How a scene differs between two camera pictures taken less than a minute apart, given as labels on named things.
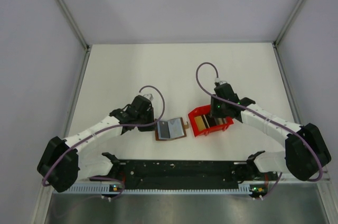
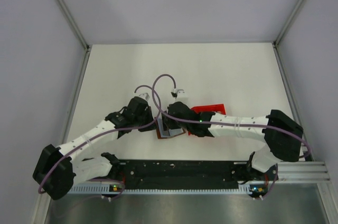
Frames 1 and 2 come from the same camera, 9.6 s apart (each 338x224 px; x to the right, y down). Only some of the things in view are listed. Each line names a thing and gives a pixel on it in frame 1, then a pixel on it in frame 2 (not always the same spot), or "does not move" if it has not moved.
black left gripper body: [146, 118] does not move
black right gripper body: [218, 108] to [173, 124]
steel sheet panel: [282, 203] does not move
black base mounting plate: [181, 174] does not move
